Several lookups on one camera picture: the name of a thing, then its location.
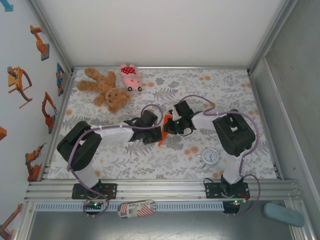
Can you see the small green LED board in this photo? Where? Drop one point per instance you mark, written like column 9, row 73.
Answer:
column 236, row 202
column 95, row 204

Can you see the thin aluminium crossbar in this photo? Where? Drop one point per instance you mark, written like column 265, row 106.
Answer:
column 162, row 67

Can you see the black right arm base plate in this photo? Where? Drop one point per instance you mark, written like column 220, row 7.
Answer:
column 212, row 191

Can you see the orange paper sheet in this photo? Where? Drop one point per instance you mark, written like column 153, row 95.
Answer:
column 163, row 137

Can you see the pink plush toy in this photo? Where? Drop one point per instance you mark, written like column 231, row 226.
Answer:
column 131, row 77

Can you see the red white striped label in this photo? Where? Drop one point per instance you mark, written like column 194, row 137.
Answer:
column 136, row 208

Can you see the wide aluminium base rail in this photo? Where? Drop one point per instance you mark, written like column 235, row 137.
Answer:
column 162, row 190

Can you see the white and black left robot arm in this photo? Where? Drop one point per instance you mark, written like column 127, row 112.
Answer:
column 112, row 133

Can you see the blue oblong pad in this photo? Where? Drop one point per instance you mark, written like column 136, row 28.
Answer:
column 282, row 213

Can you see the small white alarm clock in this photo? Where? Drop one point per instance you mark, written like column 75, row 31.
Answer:
column 210, row 156

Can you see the blue and orange wall sticker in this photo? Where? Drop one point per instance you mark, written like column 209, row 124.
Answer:
column 60, row 80

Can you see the aluminium frame post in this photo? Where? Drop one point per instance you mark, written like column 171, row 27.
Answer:
column 272, row 32
column 50, row 32

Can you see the brown teddy bear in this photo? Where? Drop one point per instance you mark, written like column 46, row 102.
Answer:
column 105, row 82

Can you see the orange claw wall sticker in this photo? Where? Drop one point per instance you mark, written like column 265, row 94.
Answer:
column 17, row 82

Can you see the floral table mat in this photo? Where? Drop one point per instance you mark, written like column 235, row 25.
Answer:
column 150, row 162

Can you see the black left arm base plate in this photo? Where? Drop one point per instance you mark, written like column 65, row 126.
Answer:
column 110, row 190

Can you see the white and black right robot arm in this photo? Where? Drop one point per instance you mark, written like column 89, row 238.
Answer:
column 235, row 135

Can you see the small orange wall sticker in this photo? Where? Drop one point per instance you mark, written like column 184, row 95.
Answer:
column 2, row 133

